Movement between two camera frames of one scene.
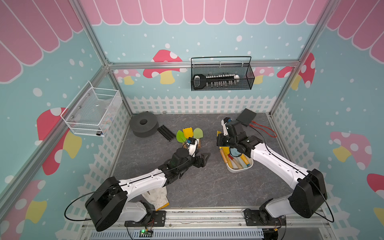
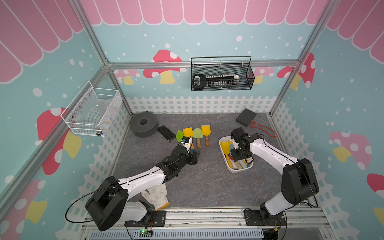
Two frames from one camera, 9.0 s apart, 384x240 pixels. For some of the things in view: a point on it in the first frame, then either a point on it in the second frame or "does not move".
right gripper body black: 225,141 -> 237,154
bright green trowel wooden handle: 181,138 does not move
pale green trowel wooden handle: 198,133 does not move
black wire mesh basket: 222,73 does not move
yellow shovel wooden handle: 225,151 -> 206,131
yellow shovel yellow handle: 188,132 does not move
